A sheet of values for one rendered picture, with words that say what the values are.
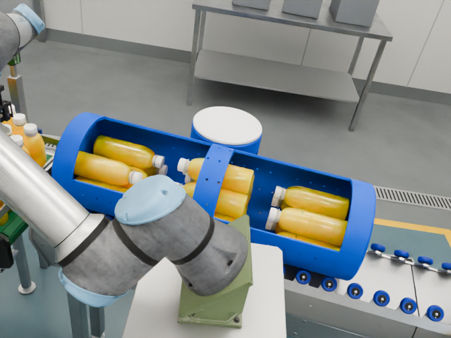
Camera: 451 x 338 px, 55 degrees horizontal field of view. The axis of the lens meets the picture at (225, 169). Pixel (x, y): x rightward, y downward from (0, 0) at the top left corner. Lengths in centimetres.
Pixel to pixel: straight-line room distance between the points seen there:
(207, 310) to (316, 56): 402
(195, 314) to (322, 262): 43
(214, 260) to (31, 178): 35
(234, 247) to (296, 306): 56
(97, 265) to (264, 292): 38
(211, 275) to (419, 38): 426
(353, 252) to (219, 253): 45
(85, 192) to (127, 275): 51
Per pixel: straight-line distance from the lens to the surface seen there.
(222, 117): 177
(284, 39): 462
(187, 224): 77
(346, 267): 120
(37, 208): 80
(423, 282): 152
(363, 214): 117
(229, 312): 89
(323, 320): 138
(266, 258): 106
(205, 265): 82
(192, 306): 88
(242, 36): 460
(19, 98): 190
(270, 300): 98
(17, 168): 80
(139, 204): 76
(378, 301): 134
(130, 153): 134
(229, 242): 83
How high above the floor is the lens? 192
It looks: 36 degrees down
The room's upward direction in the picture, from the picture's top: 10 degrees clockwise
